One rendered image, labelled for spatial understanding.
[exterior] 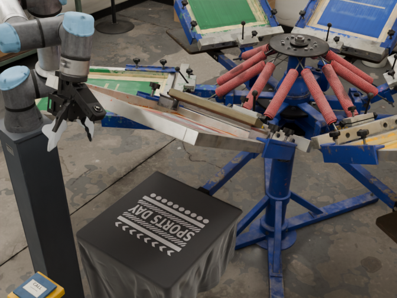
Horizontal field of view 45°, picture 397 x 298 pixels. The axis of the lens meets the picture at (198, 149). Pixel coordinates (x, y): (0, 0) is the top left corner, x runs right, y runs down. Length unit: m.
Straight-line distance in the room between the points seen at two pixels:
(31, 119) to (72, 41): 0.81
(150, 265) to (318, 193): 2.11
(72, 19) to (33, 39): 0.14
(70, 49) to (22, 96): 0.74
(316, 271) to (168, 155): 1.51
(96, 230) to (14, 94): 0.60
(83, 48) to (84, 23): 0.06
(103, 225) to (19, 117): 0.53
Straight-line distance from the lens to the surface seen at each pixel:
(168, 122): 1.31
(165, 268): 1.72
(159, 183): 2.07
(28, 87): 1.96
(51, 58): 1.89
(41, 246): 2.36
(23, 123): 2.01
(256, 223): 3.28
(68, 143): 4.13
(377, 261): 3.24
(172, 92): 1.98
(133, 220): 1.90
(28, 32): 1.34
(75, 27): 1.25
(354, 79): 2.55
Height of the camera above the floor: 2.23
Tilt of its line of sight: 34 degrees down
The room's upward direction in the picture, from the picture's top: 1 degrees clockwise
